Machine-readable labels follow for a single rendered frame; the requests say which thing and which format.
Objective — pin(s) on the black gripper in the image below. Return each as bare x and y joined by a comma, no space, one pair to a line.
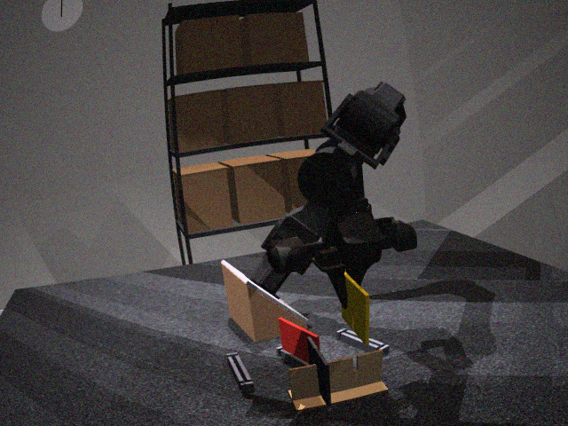
292,255

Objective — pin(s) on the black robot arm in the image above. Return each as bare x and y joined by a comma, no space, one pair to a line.
369,121

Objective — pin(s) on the yellow board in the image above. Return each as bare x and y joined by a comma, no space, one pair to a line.
357,313

